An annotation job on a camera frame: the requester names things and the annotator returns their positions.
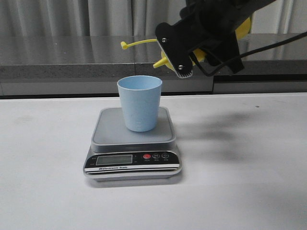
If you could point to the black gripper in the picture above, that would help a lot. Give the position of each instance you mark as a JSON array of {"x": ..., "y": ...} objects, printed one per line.
[{"x": 210, "y": 24}]

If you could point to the yellow squeeze bottle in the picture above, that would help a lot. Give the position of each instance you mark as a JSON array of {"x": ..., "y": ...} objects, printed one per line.
[{"x": 241, "y": 31}]

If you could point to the light blue plastic cup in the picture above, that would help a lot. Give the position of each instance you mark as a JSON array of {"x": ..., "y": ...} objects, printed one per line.
[{"x": 140, "y": 100}]

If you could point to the silver digital kitchen scale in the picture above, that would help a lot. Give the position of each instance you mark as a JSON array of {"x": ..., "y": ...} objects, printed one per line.
[{"x": 117, "y": 153}]

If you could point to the grey stone counter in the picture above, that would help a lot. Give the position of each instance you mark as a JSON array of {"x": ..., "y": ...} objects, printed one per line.
[{"x": 101, "y": 58}]

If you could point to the grey curtain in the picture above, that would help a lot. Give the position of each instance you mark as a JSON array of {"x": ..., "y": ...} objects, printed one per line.
[{"x": 127, "y": 17}]

